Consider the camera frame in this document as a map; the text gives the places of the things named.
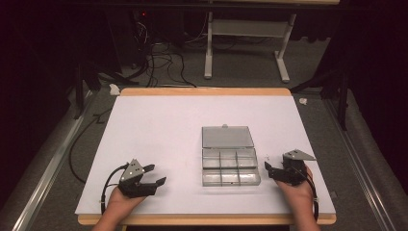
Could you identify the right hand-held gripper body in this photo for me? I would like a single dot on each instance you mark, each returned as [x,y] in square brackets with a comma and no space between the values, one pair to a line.
[295,168]

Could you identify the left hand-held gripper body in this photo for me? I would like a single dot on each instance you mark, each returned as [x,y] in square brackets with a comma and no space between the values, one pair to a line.
[134,179]

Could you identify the person's right hand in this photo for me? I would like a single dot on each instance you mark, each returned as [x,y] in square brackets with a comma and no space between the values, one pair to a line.
[296,194]

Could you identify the person's left hand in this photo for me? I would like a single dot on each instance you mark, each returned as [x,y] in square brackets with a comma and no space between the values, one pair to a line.
[123,202]

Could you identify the white table mat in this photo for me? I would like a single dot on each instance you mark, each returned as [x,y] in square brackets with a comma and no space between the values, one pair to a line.
[160,134]

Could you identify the clear plastic compartment box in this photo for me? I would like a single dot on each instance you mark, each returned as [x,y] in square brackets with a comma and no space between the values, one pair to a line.
[229,160]

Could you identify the crumpled white paper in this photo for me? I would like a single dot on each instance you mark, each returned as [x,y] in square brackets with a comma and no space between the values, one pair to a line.
[114,89]
[303,101]

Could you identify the black metal stand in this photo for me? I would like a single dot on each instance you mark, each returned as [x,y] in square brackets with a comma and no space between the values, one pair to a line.
[336,93]
[83,83]

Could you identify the wooden table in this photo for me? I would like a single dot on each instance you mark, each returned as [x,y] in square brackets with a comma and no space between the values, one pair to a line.
[205,91]

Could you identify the dark computer tower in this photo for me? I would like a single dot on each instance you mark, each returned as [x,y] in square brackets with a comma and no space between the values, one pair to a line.
[141,35]

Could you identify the metal floor rail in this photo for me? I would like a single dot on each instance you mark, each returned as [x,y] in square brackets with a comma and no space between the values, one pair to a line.
[361,170]
[48,173]

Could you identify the white metal desk frame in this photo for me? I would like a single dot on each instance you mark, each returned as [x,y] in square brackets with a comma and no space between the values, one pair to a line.
[248,27]

